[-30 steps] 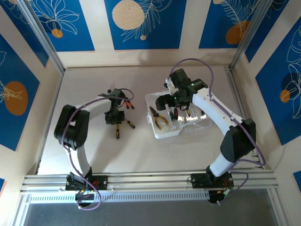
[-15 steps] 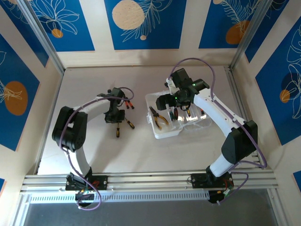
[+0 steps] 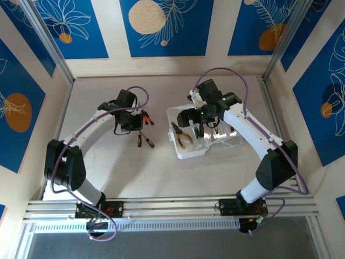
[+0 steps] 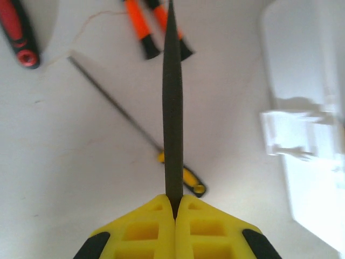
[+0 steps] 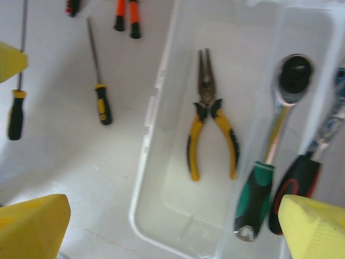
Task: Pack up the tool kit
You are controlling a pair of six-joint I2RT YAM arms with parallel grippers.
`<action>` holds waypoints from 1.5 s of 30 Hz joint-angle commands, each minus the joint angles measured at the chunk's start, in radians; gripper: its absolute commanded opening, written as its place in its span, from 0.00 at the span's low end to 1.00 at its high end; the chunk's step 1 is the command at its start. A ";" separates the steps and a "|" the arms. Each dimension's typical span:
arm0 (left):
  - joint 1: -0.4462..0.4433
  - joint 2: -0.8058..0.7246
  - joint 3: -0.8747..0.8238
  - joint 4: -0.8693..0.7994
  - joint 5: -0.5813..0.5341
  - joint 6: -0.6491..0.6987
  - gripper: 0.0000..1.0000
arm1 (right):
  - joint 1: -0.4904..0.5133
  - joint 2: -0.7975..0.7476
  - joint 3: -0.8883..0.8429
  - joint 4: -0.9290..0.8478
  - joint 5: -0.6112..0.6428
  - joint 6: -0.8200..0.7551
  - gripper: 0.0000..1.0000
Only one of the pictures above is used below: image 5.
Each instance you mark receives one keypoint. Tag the yellow black needle file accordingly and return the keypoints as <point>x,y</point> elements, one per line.
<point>103,108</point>
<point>16,116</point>

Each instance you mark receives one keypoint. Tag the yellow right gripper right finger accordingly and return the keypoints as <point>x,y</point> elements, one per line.
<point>318,232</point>

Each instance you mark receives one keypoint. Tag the ratchet wrench red outline grip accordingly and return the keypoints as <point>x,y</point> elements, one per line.
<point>299,178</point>

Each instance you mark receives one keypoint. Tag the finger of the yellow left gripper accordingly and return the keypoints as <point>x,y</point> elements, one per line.
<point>10,62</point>

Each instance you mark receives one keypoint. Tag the ratchet wrench solid red grip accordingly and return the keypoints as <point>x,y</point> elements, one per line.
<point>72,8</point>

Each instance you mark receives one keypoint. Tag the orange black precision screwdriver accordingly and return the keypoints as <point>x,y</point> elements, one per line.
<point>134,24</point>
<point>119,19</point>

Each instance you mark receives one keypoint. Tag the translucent white plastic tool box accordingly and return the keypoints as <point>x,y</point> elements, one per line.
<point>175,189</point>

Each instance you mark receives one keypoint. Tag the yellow black needle nose pliers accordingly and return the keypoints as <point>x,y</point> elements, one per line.
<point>206,89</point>

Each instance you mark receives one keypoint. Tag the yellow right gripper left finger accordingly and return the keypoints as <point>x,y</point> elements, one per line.
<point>29,229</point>

